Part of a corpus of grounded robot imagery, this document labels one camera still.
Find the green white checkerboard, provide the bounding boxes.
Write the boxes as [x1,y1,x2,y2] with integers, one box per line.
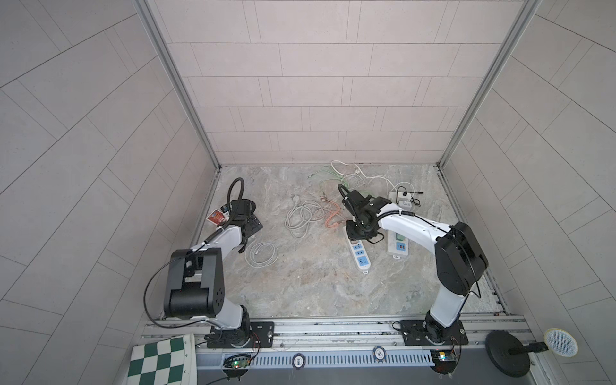
[125,334,197,385]

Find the right circuit board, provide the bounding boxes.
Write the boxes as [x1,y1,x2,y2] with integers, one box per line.
[430,350,458,375]

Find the small blue socket power strip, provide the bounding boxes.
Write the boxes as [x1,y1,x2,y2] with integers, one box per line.
[349,240,372,274]

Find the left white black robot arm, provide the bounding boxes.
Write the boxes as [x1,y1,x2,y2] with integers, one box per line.
[160,177,262,349]

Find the left circuit board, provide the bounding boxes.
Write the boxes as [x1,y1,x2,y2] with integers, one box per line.
[222,354,252,380]

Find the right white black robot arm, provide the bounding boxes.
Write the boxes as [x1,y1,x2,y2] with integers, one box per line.
[338,184,489,345]

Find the white power strip cord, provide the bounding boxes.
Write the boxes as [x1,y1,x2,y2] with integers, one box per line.
[329,159,410,193]

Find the pink charger with cable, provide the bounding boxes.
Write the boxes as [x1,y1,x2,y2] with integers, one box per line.
[321,192,345,229]

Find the white charger with black cable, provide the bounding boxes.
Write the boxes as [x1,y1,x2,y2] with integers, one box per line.
[395,186,421,210]

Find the red card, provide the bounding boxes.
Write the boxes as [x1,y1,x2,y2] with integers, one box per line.
[206,210,229,226]

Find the circuit board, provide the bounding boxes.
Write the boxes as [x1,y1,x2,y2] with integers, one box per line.
[430,350,458,375]
[222,354,252,380]

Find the green cable bundle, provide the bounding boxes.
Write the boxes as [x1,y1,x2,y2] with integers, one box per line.
[307,165,357,193]

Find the long colourful socket power strip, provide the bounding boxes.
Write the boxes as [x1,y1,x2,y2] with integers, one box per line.
[387,192,409,260]

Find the white round mesh disc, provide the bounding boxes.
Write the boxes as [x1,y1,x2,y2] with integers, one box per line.
[544,328,579,358]

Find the grey small strip cord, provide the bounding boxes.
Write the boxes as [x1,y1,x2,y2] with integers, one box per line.
[283,194,328,240]

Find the black round stand base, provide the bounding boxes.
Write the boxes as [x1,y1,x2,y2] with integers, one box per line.
[485,330,549,378]

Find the aluminium rail frame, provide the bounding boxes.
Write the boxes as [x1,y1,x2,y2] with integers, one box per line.
[139,313,535,371]

